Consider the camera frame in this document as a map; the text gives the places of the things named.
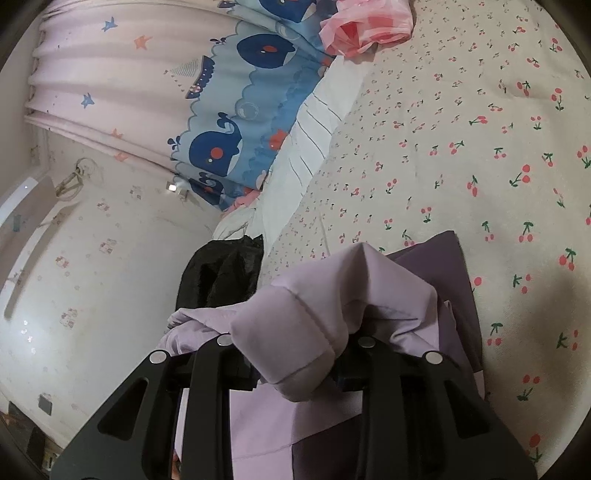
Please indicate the white air conditioner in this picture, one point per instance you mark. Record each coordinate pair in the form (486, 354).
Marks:
(18, 203)

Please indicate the pink checked cloth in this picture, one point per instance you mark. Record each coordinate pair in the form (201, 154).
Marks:
(360, 27)

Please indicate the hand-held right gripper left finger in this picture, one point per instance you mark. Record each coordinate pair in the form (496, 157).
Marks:
(217, 369)

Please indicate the cherry print bed sheet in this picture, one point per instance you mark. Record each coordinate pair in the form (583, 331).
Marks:
(461, 161)

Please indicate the black garment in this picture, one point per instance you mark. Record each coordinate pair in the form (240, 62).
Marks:
(217, 277)

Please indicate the purple two-tone jacket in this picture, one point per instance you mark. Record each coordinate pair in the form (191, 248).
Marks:
(300, 314)

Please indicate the grey wall socket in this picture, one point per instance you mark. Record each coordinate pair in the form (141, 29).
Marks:
(46, 404)

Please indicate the whale print curtain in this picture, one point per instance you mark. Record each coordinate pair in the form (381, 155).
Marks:
(138, 69)

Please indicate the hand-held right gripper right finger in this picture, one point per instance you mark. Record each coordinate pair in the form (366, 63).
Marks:
(374, 383)

